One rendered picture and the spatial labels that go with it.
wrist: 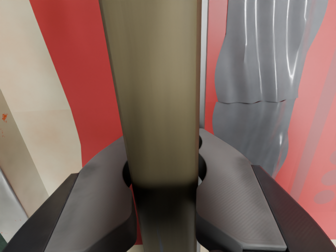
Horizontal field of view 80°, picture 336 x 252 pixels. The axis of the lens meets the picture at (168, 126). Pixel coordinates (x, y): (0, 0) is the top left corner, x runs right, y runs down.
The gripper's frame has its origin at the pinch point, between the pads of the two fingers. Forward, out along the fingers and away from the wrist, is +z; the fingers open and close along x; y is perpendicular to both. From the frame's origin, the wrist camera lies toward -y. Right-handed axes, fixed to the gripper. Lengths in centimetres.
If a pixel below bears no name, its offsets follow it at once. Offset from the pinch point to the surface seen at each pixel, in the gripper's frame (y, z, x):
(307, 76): -1.8, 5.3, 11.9
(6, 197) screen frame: 6.9, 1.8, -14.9
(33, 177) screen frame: 7.0, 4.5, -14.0
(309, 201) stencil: 13.2, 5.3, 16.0
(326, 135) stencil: 4.1, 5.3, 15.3
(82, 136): 2.9, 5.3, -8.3
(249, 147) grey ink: 4.8, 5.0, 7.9
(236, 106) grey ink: 0.5, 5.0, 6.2
